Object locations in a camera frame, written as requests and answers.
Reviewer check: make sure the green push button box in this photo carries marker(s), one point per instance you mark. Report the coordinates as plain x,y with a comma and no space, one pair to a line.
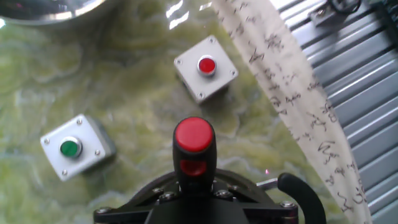
84,161

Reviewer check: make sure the red push button box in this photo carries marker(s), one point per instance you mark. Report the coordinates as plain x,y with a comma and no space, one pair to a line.
192,81

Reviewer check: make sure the stainless steel bowl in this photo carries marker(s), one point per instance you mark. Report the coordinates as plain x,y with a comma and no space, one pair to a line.
46,9

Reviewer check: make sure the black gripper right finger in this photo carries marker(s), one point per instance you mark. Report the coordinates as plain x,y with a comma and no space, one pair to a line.
267,210

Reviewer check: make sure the green marble pattern mat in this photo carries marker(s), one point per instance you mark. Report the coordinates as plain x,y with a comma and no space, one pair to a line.
124,93

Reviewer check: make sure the beige calligraphy cloth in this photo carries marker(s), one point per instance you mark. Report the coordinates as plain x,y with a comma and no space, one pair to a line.
295,93

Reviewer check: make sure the black ladle with red tip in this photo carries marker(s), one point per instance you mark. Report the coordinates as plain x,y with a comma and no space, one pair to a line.
194,133

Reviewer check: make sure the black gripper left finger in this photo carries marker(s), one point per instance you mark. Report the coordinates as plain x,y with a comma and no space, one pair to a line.
130,207

